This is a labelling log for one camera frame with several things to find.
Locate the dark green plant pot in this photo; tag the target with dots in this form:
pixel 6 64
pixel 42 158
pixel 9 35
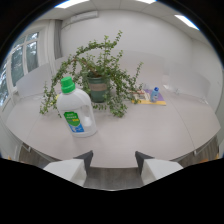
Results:
pixel 98 89

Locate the small blue baby powder bottle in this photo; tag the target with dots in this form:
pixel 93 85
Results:
pixel 154 94

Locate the white bottle with green cap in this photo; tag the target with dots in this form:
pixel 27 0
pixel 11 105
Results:
pixel 77 112

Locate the white air conditioner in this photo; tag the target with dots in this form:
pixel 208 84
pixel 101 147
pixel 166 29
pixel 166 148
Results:
pixel 80 18

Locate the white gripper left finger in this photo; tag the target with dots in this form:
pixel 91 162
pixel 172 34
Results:
pixel 71 168

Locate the purple and yellow book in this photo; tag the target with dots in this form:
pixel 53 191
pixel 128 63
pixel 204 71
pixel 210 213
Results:
pixel 156 100

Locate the green potted plant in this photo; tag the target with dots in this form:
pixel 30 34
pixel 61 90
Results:
pixel 110 71

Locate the window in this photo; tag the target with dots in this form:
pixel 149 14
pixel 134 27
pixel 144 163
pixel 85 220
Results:
pixel 18 63

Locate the ceiling light panel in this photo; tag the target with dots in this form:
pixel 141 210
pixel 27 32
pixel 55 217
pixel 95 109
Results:
pixel 71 3
pixel 186 21
pixel 146 1

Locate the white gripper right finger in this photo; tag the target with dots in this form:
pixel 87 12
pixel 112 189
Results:
pixel 154 168

